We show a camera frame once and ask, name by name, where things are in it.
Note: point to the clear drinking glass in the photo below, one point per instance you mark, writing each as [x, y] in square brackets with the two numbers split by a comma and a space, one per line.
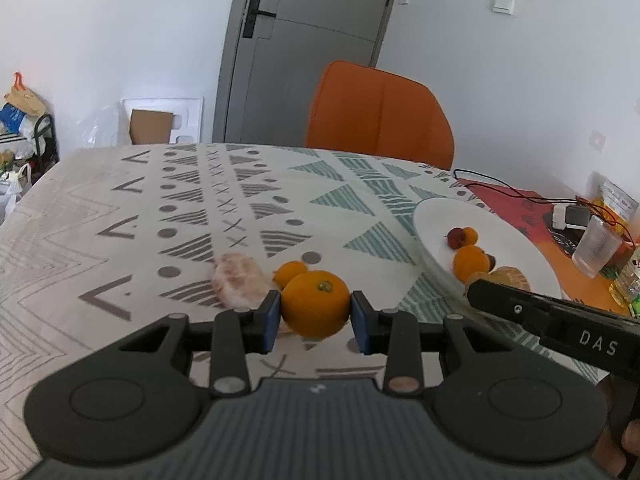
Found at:
[596, 247]

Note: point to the blue white plastic bag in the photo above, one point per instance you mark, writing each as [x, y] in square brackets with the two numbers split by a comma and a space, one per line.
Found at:
[11, 117]

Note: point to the red orange printed mat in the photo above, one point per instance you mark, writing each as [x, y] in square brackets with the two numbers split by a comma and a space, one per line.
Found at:
[550, 255]

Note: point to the brown cardboard piece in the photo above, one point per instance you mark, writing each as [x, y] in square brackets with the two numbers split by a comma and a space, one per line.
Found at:
[150, 127]

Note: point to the yellow green bottle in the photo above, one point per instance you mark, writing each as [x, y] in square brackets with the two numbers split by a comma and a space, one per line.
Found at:
[627, 285]

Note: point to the person's right hand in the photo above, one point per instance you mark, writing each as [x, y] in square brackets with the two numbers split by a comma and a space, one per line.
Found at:
[630, 440]

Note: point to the peeled citrus piece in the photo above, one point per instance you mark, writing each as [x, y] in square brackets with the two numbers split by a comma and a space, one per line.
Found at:
[512, 277]
[235, 280]

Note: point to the small red fruit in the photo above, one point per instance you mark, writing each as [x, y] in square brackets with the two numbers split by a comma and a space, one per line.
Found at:
[454, 237]
[470, 235]

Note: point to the white wall outlet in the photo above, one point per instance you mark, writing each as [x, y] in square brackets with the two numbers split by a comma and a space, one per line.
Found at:
[598, 139]

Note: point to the orange chair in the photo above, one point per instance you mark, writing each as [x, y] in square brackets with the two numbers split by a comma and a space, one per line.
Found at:
[380, 110]

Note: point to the white charger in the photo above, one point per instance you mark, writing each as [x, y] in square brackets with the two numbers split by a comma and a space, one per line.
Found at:
[570, 216]

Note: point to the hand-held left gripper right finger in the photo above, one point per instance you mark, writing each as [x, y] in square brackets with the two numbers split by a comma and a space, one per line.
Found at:
[360, 325]

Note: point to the white round plate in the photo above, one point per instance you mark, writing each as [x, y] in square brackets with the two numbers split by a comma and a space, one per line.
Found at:
[495, 230]

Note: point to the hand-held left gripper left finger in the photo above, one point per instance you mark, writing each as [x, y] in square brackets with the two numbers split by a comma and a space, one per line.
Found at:
[272, 322]

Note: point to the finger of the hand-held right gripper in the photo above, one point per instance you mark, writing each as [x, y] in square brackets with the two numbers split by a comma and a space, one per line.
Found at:
[505, 302]

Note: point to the white foam packaging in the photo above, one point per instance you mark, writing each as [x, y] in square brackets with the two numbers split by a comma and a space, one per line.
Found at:
[192, 120]

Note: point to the black trolley frame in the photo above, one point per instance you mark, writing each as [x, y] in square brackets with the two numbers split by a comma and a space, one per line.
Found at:
[45, 140]

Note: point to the small orange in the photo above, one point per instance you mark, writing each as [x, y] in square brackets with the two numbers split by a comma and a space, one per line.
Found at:
[289, 272]
[471, 263]

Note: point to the grey door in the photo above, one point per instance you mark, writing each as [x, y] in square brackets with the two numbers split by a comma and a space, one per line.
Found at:
[310, 60]

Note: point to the large orange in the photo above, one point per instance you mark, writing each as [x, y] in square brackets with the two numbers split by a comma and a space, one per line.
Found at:
[315, 305]

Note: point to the white triangle patterned tablecloth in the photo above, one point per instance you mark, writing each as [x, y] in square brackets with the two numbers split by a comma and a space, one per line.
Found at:
[150, 220]

